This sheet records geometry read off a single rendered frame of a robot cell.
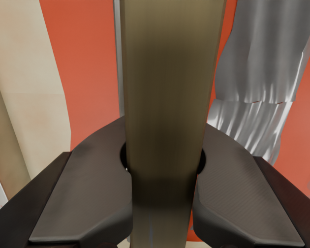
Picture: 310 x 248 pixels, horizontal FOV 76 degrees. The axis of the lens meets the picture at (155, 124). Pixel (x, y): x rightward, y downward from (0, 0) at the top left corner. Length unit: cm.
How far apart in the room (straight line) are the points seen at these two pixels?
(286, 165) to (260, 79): 11
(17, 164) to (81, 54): 13
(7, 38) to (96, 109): 8
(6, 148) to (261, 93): 23
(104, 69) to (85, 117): 5
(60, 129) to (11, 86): 5
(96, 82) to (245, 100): 13
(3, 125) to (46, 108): 4
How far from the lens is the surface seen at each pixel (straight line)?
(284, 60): 19
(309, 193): 30
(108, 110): 18
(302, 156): 25
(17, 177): 24
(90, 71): 18
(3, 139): 22
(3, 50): 20
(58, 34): 18
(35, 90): 20
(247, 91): 18
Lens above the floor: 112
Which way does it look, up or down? 62 degrees down
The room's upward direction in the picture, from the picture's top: 180 degrees counter-clockwise
